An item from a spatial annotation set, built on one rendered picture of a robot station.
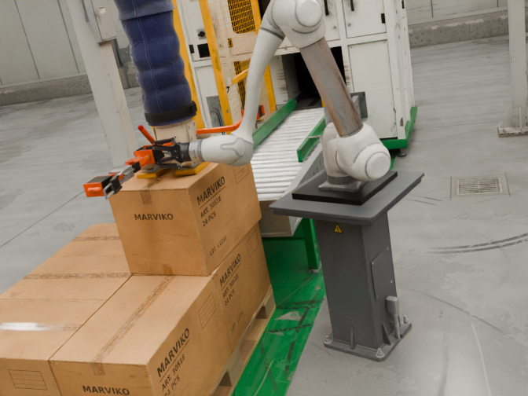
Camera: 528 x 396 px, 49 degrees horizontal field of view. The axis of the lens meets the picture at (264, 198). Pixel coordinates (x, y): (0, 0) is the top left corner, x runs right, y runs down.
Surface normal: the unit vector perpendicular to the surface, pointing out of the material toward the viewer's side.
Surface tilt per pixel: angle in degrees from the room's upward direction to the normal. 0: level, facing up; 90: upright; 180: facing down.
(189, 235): 90
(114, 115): 90
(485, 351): 0
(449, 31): 90
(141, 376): 90
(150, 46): 74
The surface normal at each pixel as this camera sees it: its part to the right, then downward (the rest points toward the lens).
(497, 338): -0.18, -0.92
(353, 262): -0.59, 0.38
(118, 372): -0.30, 0.38
